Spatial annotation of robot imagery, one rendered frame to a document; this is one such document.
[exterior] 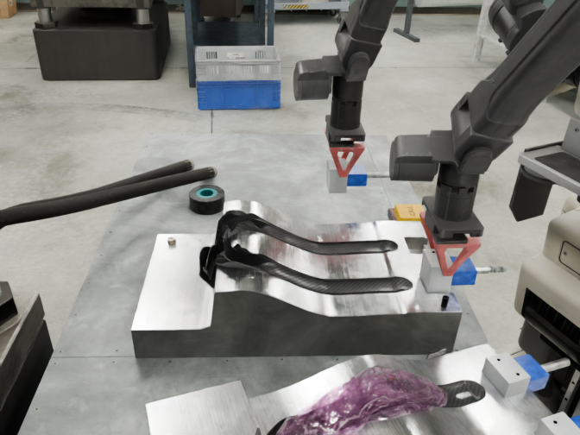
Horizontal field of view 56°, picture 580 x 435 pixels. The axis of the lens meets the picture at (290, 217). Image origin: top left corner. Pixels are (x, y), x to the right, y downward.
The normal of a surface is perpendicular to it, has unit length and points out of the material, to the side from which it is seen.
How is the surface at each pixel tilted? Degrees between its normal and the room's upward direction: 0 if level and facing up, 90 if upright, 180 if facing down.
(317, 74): 111
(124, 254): 0
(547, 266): 8
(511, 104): 115
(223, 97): 91
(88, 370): 0
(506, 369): 0
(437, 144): 32
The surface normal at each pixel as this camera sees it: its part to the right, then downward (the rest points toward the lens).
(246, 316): 0.05, 0.53
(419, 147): -0.11, -0.45
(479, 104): -0.97, -0.15
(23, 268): 0.04, -0.85
